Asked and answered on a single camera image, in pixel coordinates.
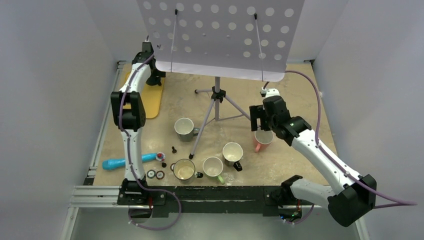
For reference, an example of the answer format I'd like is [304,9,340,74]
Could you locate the pink mug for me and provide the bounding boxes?
[253,130,274,153]

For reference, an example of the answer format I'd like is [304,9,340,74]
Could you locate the black handled white mug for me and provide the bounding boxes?
[222,142,244,172]

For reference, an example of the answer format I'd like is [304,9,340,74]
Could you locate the grey teal mug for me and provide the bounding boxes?
[174,117,200,142]

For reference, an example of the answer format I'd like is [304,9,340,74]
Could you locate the light green mug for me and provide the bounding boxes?
[202,156,225,185]

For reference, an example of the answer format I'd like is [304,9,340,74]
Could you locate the cream beige mug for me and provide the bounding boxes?
[172,158,204,184]

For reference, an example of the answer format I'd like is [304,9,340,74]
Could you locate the dark blue mug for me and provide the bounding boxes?
[146,68,166,86]

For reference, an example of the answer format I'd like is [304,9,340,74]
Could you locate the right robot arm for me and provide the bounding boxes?
[249,96,377,227]

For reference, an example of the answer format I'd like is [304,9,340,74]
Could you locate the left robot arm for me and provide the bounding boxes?
[110,41,154,205]

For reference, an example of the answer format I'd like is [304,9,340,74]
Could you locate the yellow plastic tray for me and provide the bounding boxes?
[141,78,165,119]

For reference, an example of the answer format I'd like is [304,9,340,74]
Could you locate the grey tripod stand legs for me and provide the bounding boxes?
[188,74,251,160]

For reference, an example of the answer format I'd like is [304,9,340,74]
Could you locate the white perforated music stand desk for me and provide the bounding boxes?
[137,0,304,82]

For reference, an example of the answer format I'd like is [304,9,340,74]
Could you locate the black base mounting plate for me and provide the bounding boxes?
[117,185,310,218]

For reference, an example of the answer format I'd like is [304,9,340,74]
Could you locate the left round coin disc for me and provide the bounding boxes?
[146,169,156,179]

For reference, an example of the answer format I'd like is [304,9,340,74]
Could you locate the middle round coin disc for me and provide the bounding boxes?
[155,170,165,180]

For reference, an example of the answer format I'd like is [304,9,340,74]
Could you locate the blue toy tube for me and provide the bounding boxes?
[101,152,166,172]

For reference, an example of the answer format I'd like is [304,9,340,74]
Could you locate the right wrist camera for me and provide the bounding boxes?
[260,87,280,98]

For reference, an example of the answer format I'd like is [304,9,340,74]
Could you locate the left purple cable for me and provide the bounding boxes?
[118,34,182,231]

